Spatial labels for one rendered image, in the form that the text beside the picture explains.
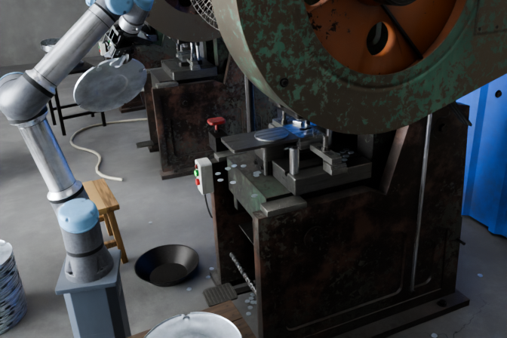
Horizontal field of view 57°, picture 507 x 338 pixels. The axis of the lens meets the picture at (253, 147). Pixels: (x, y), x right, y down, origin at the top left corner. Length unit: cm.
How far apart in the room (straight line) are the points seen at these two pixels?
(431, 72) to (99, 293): 120
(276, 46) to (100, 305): 102
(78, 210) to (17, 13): 667
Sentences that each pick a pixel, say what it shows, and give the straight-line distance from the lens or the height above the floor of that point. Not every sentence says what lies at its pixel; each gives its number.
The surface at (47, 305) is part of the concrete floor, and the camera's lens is 235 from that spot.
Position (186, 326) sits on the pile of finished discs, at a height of 40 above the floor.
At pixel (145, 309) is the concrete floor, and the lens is 217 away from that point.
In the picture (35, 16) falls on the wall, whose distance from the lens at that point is 808.
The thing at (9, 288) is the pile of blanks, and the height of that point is 17.
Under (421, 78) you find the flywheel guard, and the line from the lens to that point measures 135.
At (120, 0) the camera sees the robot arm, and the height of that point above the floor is 128.
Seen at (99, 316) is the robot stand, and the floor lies 32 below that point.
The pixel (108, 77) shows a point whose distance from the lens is 185.
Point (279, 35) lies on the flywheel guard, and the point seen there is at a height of 121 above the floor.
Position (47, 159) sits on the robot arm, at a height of 82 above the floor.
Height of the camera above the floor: 137
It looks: 22 degrees down
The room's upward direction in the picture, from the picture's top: 3 degrees counter-clockwise
